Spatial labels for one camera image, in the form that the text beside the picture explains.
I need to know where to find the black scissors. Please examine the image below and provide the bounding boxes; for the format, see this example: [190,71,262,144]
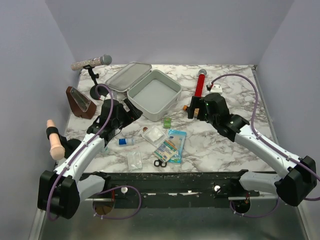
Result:
[153,159,167,168]

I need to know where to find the blue white bandage roll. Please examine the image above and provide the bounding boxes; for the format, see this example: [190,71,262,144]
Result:
[117,137,135,146]

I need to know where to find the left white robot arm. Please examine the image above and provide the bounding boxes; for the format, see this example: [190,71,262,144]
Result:
[37,99,143,219]

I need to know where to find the black mounting base rail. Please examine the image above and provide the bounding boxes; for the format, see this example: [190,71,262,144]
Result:
[95,170,274,210]

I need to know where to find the green small medicine box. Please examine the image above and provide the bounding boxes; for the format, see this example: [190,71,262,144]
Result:
[163,117,172,129]

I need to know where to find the blue cotton swab bag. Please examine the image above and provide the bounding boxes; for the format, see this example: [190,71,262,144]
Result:
[168,129,187,164]

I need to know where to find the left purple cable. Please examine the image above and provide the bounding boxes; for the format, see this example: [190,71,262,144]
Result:
[46,83,115,221]

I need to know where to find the red glitter microphone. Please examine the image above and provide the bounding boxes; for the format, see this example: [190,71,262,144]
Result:
[194,69,207,97]

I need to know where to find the white gauze pad packet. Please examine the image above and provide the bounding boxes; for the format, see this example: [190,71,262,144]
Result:
[141,125,167,147]

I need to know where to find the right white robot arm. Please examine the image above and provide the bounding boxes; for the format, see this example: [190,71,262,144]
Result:
[186,93,317,207]

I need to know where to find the pink toy microphone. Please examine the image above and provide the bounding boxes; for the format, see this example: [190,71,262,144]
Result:
[46,119,65,161]

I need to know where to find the black microphone stand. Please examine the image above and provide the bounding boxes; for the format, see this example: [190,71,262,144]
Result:
[83,65,109,100]

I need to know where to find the grey medicine kit box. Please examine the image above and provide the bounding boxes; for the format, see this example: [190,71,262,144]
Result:
[105,62,182,122]

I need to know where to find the clear plastic zip bag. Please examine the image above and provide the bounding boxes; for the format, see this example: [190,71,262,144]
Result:
[127,151,143,171]

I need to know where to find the black round stand base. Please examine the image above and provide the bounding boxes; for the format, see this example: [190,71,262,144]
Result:
[59,135,82,159]

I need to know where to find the brown metronome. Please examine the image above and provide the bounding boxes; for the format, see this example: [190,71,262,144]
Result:
[66,86,97,120]

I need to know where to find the band-aid box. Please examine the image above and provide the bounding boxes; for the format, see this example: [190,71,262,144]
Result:
[152,139,177,162]

